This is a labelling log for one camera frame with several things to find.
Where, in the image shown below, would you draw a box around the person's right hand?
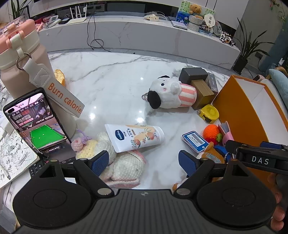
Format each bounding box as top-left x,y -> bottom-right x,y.
271,180 -> 288,232

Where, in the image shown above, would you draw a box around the crochet orange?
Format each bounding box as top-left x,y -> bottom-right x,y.
203,124 -> 223,145

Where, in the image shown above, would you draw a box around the pink insulated water bottle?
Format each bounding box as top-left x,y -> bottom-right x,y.
0,19 -> 85,140

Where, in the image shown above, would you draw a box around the grey knitted basket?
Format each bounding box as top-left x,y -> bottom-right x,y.
188,15 -> 205,32

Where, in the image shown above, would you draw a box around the yellow tape measure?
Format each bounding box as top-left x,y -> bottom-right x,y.
197,104 -> 220,124

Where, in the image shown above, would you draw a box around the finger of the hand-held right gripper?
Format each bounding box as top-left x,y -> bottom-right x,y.
260,141 -> 288,150
225,140 -> 248,155

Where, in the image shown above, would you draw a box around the black white block figures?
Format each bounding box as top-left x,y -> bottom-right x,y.
219,31 -> 237,47

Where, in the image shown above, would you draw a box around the black smartphone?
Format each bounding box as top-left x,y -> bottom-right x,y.
3,87 -> 68,156

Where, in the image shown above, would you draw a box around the grey printed card box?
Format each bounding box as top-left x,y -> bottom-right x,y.
207,72 -> 219,93

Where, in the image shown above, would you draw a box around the blue white label card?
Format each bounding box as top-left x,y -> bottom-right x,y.
181,130 -> 210,154

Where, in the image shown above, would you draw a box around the yellow crochet doll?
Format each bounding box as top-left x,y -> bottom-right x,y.
71,129 -> 117,162

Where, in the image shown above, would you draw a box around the green blue illustrated picture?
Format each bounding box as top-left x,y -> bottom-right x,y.
175,0 -> 215,26

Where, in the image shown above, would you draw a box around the brown teddy bear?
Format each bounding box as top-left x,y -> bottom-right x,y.
188,4 -> 204,19

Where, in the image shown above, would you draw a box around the white crochet bunny pink ears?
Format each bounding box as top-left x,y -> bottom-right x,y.
100,150 -> 146,188

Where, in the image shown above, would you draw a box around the open scribbled notebook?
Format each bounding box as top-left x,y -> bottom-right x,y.
0,128 -> 41,190

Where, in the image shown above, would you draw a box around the round decorative plate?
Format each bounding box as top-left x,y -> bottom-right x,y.
212,20 -> 223,37

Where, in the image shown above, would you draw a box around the white lotion tube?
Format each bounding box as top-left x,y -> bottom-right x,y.
104,123 -> 165,154

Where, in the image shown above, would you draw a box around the white marble TV cabinet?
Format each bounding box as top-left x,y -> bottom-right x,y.
30,8 -> 241,71

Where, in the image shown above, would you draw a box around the white desk telephone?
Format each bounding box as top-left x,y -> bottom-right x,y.
48,16 -> 62,28

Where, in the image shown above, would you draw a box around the grey tablet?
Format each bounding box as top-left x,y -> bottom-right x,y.
170,20 -> 188,30

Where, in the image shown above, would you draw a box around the orange storage box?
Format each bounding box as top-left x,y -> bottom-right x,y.
211,75 -> 288,174

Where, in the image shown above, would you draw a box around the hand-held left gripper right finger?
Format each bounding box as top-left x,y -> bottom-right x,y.
173,150 -> 251,196

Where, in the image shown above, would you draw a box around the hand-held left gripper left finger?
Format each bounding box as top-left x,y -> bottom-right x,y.
35,150 -> 115,197

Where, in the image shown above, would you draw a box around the light blue cushion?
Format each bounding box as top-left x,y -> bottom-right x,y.
269,69 -> 288,89

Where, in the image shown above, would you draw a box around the white router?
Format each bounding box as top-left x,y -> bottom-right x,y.
67,6 -> 87,24

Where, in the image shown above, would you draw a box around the brown cardboard box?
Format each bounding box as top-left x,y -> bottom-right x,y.
190,79 -> 215,110

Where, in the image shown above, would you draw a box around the potted long-leaf plant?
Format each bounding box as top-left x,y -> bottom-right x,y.
233,18 -> 275,75

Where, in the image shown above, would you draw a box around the white dog plush striped outfit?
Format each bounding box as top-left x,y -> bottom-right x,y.
142,75 -> 199,110

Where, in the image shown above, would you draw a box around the black power cable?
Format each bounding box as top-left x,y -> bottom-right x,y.
87,10 -> 112,53

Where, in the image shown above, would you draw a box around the dark grey box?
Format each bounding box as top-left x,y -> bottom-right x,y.
179,67 -> 209,85

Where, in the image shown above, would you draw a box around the white round hand fan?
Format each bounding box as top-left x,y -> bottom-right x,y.
203,12 -> 216,29

